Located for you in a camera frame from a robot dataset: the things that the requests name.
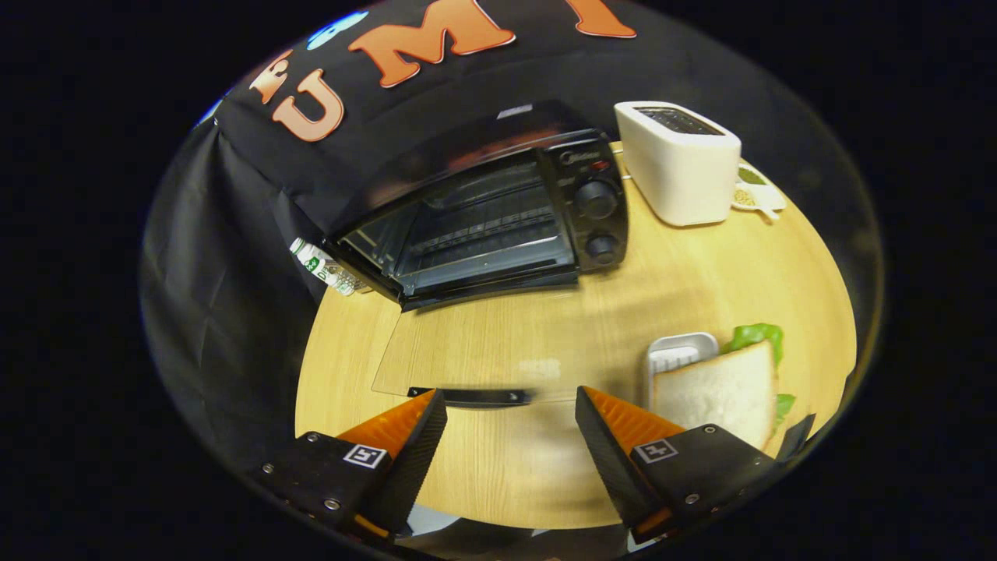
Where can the lettuce sandwich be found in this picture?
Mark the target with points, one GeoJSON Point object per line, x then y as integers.
{"type": "Point", "coordinates": [724, 389]}

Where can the small white condiment dish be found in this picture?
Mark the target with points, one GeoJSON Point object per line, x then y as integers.
{"type": "Point", "coordinates": [754, 195]}

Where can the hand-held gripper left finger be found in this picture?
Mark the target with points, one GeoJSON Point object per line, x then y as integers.
{"type": "Point", "coordinates": [417, 460]}

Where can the white plastic tray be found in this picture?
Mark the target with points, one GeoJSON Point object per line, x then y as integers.
{"type": "Point", "coordinates": [678, 354]}

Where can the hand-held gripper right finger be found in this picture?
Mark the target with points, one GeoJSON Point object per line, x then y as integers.
{"type": "Point", "coordinates": [607, 460]}

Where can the black toaster oven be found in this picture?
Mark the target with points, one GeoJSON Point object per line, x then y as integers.
{"type": "Point", "coordinates": [498, 226]}

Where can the black backdrop cloth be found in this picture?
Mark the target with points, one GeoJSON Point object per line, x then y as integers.
{"type": "Point", "coordinates": [218, 273]}

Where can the small white drink bottle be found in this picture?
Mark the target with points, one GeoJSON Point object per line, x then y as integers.
{"type": "Point", "coordinates": [323, 265]}

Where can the white toaster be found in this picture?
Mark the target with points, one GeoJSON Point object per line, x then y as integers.
{"type": "Point", "coordinates": [685, 175]}

